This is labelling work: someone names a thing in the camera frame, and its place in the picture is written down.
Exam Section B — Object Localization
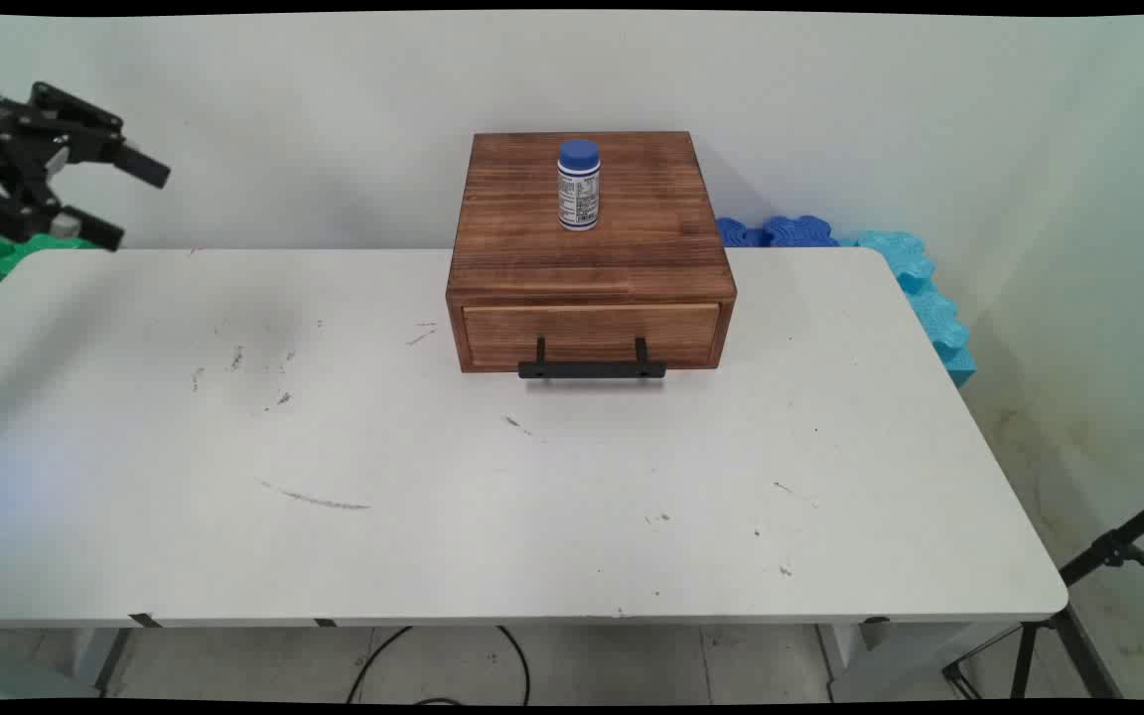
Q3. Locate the wooden drawer with black handle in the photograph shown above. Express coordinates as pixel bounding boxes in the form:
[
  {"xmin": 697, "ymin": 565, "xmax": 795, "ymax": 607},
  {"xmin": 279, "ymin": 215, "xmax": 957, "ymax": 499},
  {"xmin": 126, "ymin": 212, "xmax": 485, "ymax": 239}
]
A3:
[{"xmin": 462, "ymin": 303, "xmax": 722, "ymax": 380}]

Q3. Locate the green foam mat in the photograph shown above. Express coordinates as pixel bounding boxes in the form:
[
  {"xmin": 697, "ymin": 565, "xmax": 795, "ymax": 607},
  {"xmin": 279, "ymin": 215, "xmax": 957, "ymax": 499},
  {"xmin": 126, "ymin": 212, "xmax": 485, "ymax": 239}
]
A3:
[{"xmin": 0, "ymin": 230, "xmax": 101, "ymax": 298}]

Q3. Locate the grey table leg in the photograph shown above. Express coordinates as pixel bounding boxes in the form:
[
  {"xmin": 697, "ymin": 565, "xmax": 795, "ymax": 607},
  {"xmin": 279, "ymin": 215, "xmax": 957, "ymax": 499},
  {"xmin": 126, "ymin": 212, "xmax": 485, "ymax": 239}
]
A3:
[{"xmin": 93, "ymin": 628, "xmax": 133, "ymax": 697}]

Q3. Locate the white bottle with blue cap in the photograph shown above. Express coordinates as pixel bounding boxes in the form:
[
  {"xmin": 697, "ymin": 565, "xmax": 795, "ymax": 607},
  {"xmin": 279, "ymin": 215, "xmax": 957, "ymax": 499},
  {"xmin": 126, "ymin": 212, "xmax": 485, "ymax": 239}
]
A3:
[{"xmin": 557, "ymin": 139, "xmax": 601, "ymax": 232}]

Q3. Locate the brown wooden drawer box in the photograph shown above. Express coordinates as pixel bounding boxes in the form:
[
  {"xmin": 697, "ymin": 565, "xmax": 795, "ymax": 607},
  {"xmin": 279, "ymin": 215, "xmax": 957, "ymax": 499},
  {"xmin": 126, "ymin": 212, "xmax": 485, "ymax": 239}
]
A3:
[{"xmin": 445, "ymin": 131, "xmax": 738, "ymax": 374}]

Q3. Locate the dark blue foam mat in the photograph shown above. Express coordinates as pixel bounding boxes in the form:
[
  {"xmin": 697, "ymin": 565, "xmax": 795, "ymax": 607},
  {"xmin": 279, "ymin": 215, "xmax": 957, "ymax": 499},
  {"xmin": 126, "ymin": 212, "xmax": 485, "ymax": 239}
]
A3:
[{"xmin": 715, "ymin": 214, "xmax": 839, "ymax": 249}]

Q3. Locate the cyan foam mat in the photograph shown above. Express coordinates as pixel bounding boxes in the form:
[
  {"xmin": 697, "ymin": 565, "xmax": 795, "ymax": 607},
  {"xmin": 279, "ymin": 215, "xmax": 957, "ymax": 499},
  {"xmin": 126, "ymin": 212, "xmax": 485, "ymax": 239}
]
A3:
[{"xmin": 838, "ymin": 230, "xmax": 977, "ymax": 388}]

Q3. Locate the white table leg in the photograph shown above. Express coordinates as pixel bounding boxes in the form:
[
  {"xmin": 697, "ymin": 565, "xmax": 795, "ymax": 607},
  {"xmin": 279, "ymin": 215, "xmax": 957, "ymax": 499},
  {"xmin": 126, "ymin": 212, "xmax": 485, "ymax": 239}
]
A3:
[{"xmin": 816, "ymin": 623, "xmax": 893, "ymax": 702}]

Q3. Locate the black tripod stand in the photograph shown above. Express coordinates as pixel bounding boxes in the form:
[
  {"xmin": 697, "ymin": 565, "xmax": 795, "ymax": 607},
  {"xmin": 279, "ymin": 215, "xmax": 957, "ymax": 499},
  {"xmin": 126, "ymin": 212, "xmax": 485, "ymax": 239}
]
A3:
[{"xmin": 941, "ymin": 487, "xmax": 1144, "ymax": 701}]

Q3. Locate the black floor cable loop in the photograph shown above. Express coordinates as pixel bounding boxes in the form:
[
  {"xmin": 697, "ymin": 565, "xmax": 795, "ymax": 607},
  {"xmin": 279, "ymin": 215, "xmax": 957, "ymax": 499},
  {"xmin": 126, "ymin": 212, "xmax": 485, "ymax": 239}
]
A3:
[{"xmin": 347, "ymin": 626, "xmax": 531, "ymax": 706}]

